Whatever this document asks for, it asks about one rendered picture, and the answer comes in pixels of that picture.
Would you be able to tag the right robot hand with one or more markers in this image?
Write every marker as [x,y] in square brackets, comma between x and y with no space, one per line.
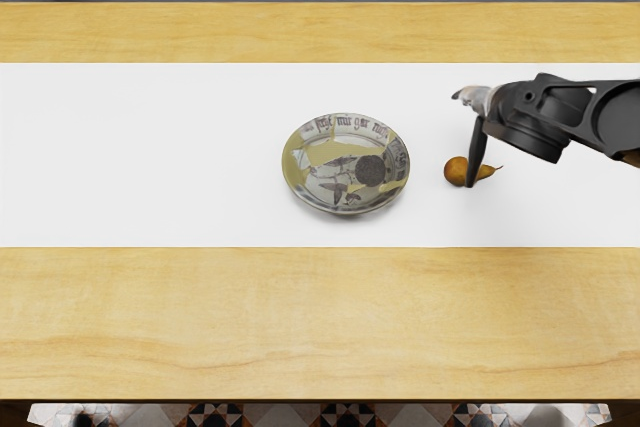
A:
[476,147]

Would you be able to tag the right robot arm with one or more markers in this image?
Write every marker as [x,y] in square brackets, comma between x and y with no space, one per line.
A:
[565,112]

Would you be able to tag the patterned grey plate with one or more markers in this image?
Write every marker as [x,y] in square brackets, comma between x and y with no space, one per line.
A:
[346,165]

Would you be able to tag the brown pear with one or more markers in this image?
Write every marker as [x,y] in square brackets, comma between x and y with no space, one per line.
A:
[456,171]

